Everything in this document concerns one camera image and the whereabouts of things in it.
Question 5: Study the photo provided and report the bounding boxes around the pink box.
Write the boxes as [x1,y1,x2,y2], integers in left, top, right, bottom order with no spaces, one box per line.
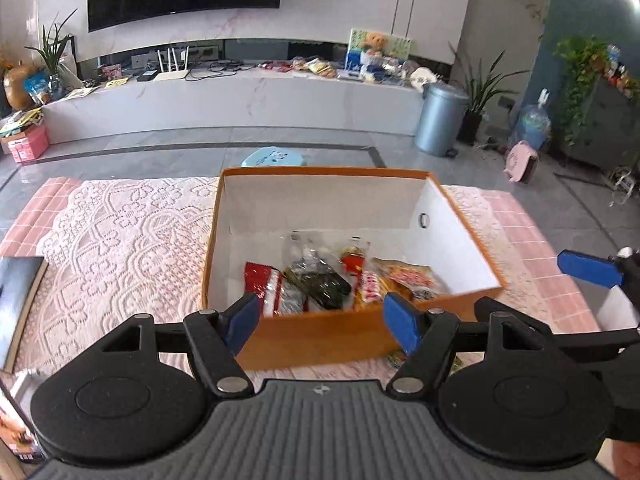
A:
[7,125,50,163]

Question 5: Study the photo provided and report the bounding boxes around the grey metal trash can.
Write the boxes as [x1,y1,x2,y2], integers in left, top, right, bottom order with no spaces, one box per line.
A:
[414,82,470,157]

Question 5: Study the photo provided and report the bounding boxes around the stack of papers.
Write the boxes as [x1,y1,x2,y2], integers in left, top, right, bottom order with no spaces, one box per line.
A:
[0,107,46,136]

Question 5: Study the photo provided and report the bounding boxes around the light blue plastic stool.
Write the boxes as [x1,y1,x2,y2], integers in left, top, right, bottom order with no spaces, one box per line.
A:
[241,146,307,169]

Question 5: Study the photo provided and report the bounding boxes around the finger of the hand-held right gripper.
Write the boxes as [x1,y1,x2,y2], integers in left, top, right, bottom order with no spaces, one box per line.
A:
[556,246,640,291]
[472,296,640,361]

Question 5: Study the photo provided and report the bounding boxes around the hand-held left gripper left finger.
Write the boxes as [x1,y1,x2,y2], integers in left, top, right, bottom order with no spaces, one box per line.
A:
[100,291,262,398]

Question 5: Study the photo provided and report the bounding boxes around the brown teddy bear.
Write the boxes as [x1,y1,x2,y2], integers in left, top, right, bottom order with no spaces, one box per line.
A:
[361,32,388,56]

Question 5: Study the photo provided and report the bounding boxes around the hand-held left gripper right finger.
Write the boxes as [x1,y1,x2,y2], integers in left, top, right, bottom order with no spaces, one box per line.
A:
[381,291,553,401]

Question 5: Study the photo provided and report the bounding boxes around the clear packet of white balls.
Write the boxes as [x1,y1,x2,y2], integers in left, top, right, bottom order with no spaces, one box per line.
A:
[285,231,341,271]

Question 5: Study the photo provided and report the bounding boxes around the white lace tablecloth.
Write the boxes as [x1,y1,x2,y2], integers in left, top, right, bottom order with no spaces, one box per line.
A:
[15,177,601,391]

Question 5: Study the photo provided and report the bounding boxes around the pink checkered table cover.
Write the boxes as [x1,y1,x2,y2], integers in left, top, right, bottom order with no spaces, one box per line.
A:
[0,176,608,333]

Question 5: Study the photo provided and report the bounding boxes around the blue water jug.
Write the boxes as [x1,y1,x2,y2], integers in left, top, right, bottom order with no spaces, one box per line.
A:
[515,89,553,153]

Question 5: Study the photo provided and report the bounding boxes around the black smartphone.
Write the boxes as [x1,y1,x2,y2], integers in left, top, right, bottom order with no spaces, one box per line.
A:
[0,370,46,463]

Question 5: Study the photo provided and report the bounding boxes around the pile of bagged snacks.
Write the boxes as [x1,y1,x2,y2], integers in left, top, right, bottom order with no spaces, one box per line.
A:
[291,56,337,78]

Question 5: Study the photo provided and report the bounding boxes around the dark green vacuum packet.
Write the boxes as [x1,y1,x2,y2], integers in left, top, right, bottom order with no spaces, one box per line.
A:
[282,260,352,312]

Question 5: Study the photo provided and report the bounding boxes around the long-leaf plant in black pot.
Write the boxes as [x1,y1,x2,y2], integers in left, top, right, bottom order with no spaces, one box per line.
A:
[447,42,531,145]

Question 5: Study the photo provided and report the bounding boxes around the white wire rack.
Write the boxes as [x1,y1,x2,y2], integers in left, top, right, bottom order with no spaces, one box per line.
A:
[607,165,638,206]

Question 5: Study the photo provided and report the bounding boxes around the white marble television console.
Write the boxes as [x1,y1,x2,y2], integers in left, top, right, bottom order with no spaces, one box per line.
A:
[42,40,426,138]

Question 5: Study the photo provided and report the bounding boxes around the blue printed bag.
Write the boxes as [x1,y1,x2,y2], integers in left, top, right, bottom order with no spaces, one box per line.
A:
[25,71,51,106]

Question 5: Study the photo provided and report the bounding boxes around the orange stick snack packet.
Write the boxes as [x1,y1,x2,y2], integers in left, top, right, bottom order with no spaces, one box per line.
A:
[352,270,388,311]

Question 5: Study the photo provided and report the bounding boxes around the tangle of black cables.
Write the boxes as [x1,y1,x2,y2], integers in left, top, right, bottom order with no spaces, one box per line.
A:
[187,60,256,81]

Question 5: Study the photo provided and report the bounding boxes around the golden gourd vase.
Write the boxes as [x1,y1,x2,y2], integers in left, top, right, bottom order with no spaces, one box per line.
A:
[2,62,38,111]

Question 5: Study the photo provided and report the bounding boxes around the white router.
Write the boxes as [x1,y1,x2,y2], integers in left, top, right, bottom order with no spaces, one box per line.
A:
[154,46,192,82]

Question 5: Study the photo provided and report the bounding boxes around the leafy plant in glass vase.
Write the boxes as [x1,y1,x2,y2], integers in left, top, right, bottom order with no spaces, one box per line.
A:
[25,8,78,101]

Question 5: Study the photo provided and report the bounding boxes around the orange cardboard box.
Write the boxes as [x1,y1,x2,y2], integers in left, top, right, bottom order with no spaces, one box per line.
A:
[201,166,505,371]

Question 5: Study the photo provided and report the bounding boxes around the dark grey cabinet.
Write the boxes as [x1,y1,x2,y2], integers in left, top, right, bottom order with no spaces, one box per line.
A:
[570,77,640,173]

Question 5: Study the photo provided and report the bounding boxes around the black book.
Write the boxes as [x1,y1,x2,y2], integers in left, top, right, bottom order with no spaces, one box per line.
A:
[0,256,50,373]

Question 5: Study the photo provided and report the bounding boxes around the pink space heater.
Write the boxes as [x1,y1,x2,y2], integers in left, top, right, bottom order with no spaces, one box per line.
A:
[504,141,541,184]

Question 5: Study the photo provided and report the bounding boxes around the yellow snack packet red print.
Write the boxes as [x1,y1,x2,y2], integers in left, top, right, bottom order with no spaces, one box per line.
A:
[372,257,448,303]

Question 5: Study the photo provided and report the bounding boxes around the trailing green pothos plant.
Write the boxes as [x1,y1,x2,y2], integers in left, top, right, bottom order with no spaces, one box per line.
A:
[552,35,608,146]

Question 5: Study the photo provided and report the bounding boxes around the small red packet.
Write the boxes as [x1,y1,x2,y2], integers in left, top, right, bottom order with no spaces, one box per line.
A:
[341,237,371,276]

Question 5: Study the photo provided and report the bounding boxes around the row of bottles on cabinet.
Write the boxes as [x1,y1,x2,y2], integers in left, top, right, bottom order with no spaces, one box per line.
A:
[602,45,640,98]

